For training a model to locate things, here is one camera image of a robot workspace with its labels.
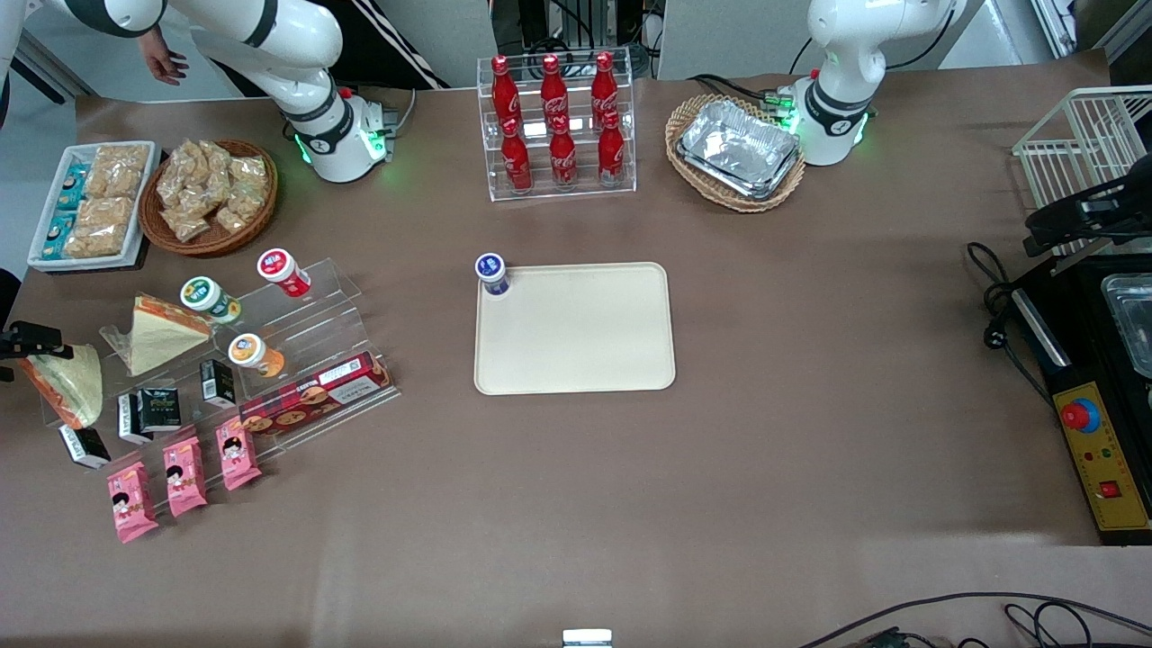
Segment plastic-wrapped triangle sandwich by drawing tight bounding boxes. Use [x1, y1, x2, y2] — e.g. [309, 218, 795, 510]
[101, 294, 215, 377]
[22, 345, 104, 429]

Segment white rectangular snack tray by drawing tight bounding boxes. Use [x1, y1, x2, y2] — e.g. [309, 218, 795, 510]
[27, 141, 162, 273]

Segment cream plastic serving tray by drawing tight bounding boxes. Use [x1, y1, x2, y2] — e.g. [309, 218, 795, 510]
[473, 262, 678, 397]

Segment person bare hand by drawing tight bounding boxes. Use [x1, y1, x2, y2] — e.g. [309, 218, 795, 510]
[140, 27, 191, 86]

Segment black machine with yellow panel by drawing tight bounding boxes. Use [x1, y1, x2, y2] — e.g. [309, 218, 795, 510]
[1010, 255, 1152, 547]

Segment small blue snack packet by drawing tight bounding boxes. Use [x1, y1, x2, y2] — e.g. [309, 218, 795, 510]
[56, 165, 90, 211]
[40, 214, 78, 262]

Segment small black drink carton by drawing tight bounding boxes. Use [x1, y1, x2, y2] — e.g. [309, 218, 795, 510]
[58, 425, 112, 471]
[199, 358, 237, 404]
[117, 393, 154, 446]
[137, 387, 183, 433]

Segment shiny metal pan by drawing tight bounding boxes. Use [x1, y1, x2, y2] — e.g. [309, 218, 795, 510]
[1100, 273, 1152, 379]

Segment clear pack of crackers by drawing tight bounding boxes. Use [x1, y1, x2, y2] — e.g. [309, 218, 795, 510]
[63, 197, 135, 260]
[85, 144, 152, 200]

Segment green-lid white bottle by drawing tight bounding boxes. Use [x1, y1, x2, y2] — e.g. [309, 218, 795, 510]
[179, 275, 242, 324]

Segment pink snack packet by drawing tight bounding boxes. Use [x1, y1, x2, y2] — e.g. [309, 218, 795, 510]
[163, 437, 208, 518]
[216, 417, 262, 491]
[108, 462, 159, 544]

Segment clear bag of snacks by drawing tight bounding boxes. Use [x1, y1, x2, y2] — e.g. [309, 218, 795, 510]
[194, 139, 237, 203]
[214, 184, 267, 235]
[229, 155, 271, 194]
[157, 144, 204, 208]
[162, 202, 213, 244]

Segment orange-lid white bottle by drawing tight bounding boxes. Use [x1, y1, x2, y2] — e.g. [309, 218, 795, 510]
[227, 333, 286, 379]

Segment dark brown wicker basket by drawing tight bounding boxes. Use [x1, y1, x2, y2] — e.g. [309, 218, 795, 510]
[139, 138, 279, 258]

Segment red-lid white bottle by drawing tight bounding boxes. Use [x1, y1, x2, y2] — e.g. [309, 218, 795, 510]
[256, 248, 312, 299]

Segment red plaid cookie box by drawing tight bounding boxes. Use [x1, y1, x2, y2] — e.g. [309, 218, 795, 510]
[238, 352, 395, 438]

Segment clear acrylic tiered shelf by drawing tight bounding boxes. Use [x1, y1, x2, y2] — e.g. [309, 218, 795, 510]
[36, 258, 402, 518]

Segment brown table cover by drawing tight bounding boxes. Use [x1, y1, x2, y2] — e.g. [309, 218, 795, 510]
[0, 49, 1152, 648]

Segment light tan wicker basket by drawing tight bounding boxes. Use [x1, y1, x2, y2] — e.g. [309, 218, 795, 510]
[665, 94, 807, 214]

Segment stacked aluminium foil trays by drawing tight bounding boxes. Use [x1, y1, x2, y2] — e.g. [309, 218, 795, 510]
[676, 99, 803, 201]

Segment black white-striped trousers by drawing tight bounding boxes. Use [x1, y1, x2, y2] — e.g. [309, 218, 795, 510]
[346, 0, 451, 91]

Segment red Coca-Cola bottle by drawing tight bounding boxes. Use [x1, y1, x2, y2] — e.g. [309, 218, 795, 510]
[591, 51, 620, 118]
[550, 115, 579, 190]
[500, 118, 534, 194]
[598, 110, 626, 187]
[490, 55, 523, 124]
[540, 54, 570, 122]

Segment blue-lid white bottle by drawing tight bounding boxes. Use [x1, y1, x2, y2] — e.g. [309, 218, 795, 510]
[474, 253, 512, 299]

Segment clear acrylic bottle rack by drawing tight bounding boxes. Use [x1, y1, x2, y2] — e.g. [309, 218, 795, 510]
[476, 49, 637, 203]

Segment white wire basket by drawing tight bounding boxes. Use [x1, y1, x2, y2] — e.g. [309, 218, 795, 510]
[1012, 85, 1152, 257]

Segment black power cable with plug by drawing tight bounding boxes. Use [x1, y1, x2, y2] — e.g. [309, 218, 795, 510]
[967, 240, 1056, 406]

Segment black arm base cables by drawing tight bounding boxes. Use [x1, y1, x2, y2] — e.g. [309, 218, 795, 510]
[688, 74, 780, 103]

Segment thin black cable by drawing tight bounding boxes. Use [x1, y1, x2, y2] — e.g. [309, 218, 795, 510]
[796, 591, 1152, 648]

